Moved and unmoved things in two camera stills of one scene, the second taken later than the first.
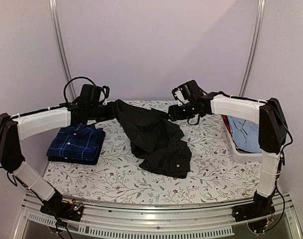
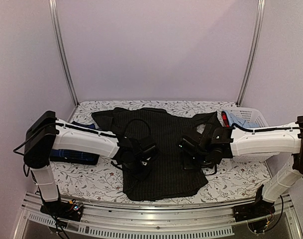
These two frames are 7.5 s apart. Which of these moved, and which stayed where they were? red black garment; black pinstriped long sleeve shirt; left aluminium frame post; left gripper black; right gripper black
Moved: black pinstriped long sleeve shirt; right gripper black; left gripper black
Stayed: red black garment; left aluminium frame post
